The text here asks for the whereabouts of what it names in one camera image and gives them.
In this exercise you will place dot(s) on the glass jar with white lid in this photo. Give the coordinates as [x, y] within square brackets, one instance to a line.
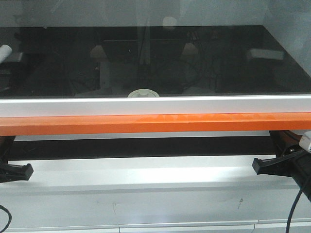
[143, 93]

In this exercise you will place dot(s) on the white fume hood sash frame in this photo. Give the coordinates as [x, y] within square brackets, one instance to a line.
[154, 106]

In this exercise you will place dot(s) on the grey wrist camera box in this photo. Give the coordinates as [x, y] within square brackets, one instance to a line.
[305, 141]

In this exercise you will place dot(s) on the white cylinder at left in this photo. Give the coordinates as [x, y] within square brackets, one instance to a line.
[5, 52]

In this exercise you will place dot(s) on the orange sash handle bar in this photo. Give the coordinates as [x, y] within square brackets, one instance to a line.
[47, 125]

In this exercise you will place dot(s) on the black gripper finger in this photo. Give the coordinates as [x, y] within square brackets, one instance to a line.
[11, 173]

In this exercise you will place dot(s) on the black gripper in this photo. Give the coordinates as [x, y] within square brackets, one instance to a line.
[291, 159]

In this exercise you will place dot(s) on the white fume hood base cabinet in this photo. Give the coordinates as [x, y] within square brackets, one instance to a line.
[149, 195]

